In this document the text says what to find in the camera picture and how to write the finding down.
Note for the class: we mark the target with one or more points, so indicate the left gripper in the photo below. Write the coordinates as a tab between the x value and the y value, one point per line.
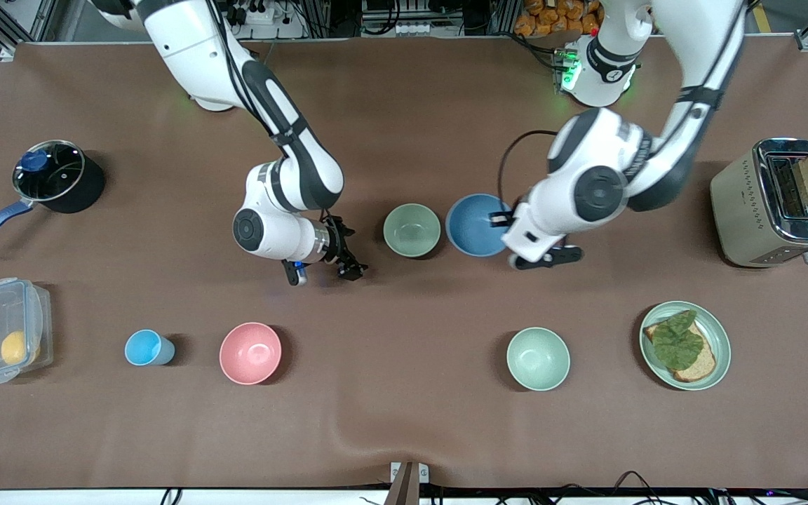
501	219

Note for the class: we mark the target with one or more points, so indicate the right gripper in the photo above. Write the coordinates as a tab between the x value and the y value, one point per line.
338	244

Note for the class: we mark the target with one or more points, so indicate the blue bowl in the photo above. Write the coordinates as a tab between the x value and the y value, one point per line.
474	226

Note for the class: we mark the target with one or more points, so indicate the sage green bowl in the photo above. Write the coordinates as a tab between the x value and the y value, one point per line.
411	230

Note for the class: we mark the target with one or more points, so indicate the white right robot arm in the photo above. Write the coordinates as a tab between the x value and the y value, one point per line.
285	196

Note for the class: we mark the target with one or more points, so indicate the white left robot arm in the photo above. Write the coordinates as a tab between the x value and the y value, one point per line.
600	161

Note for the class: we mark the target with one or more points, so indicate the pink bowl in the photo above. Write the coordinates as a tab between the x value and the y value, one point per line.
250	353

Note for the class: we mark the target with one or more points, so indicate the pale mint green bowl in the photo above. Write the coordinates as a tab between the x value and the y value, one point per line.
538	359

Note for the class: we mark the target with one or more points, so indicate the brown table cover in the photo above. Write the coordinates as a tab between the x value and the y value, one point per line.
404	393

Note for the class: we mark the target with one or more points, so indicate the bag of orange snacks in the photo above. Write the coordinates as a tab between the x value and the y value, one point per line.
551	17

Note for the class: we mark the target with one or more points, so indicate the long white power strip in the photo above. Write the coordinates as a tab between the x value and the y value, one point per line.
418	29

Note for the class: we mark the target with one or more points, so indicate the green lettuce leaf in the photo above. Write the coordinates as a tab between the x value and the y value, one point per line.
677	344

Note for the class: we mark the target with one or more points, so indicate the light blue cup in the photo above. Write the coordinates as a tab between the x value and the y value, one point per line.
143	348

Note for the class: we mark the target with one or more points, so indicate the beige chrome toaster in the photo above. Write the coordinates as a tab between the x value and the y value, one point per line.
741	210

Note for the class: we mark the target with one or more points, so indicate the pale green plate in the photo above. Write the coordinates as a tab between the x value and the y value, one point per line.
718	337

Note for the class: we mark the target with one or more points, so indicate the bread slice with crust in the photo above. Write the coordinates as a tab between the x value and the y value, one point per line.
702	365

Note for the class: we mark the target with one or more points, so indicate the white power strip black plugs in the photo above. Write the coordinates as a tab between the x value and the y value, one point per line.
260	15

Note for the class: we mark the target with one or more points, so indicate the glass lid blue knob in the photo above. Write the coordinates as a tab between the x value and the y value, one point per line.
50	172

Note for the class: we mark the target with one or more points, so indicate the yellow lemon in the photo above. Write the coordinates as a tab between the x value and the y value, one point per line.
15	348

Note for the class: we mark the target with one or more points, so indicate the small metal table bracket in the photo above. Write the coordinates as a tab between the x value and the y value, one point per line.
397	471

